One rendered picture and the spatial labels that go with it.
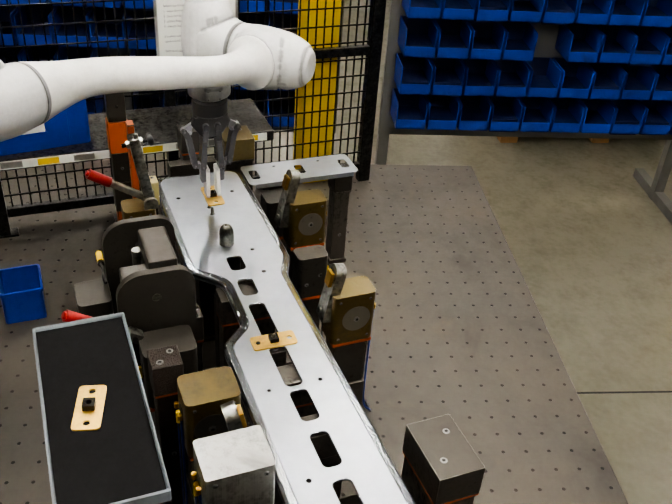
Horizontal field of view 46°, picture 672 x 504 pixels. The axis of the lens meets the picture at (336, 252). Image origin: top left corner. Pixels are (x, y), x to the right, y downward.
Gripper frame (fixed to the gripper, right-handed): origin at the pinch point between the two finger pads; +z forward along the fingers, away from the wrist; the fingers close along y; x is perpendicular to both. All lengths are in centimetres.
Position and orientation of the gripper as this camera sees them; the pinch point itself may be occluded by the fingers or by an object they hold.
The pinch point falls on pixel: (212, 180)
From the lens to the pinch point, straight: 181.1
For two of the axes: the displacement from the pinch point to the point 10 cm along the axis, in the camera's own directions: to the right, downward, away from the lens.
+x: -3.6, -5.4, 7.6
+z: -0.6, 8.2, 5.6
